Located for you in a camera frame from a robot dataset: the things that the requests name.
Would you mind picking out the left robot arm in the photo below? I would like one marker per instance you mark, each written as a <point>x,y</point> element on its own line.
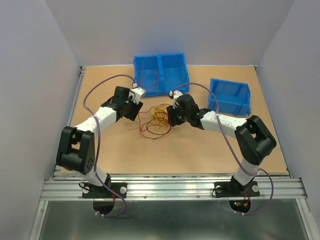
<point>77,152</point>

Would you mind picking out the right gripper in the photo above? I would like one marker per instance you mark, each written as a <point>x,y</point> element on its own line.
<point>172,119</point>

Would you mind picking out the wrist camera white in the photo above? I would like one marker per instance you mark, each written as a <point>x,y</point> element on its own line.
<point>138,93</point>
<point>174,95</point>

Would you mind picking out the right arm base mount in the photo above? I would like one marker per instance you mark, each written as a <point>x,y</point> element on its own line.
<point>228,189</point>

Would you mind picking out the aluminium rail frame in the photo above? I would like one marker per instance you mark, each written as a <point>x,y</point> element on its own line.
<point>169,194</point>

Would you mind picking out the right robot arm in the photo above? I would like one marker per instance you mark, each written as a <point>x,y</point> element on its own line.
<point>254,139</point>

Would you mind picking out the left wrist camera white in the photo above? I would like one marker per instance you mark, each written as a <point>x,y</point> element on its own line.
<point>138,93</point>

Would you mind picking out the blue single bin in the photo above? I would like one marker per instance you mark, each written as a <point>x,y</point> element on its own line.
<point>233,97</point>

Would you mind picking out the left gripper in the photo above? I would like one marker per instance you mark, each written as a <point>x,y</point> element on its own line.
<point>136,108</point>

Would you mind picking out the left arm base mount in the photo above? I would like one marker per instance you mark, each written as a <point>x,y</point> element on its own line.
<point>90,191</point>

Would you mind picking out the blue double bin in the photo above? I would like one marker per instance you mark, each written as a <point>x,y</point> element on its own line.
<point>159,74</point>

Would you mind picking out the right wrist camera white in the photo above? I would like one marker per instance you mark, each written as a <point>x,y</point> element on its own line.
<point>174,95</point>

